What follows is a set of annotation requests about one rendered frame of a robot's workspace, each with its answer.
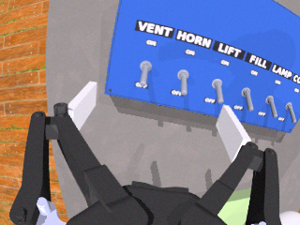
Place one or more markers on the blue control panel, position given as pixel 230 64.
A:
pixel 183 51

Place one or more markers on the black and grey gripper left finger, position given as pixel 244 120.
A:
pixel 95 181

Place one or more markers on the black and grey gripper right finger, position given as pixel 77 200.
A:
pixel 263 208

